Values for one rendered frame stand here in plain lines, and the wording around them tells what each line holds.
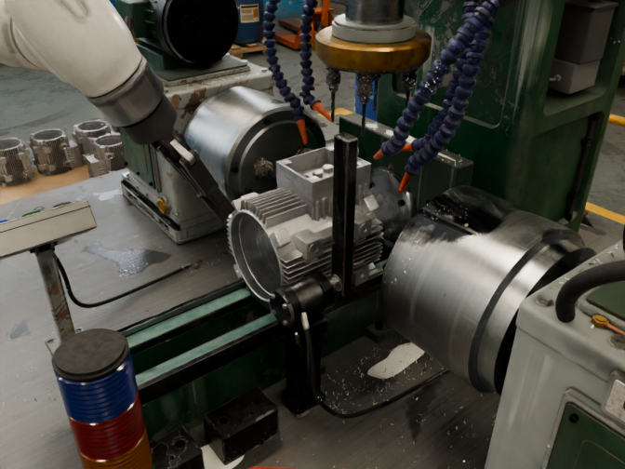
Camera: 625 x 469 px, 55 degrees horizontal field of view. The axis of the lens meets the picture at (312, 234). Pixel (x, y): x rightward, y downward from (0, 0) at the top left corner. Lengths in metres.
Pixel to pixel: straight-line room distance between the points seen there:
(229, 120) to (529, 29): 0.56
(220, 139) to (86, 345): 0.71
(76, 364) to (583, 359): 0.47
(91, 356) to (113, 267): 0.89
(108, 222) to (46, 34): 0.88
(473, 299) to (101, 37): 0.54
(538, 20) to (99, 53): 0.63
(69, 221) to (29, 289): 0.37
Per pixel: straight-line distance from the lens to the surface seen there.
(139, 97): 0.81
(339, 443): 0.98
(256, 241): 1.06
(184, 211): 1.41
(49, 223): 1.06
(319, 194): 0.94
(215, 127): 1.21
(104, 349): 0.53
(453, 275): 0.78
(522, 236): 0.79
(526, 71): 1.04
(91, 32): 0.76
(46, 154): 3.49
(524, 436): 0.78
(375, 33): 0.92
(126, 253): 1.45
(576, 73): 1.17
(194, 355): 0.95
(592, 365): 0.66
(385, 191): 1.12
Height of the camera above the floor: 1.55
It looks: 31 degrees down
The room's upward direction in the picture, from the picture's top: straight up
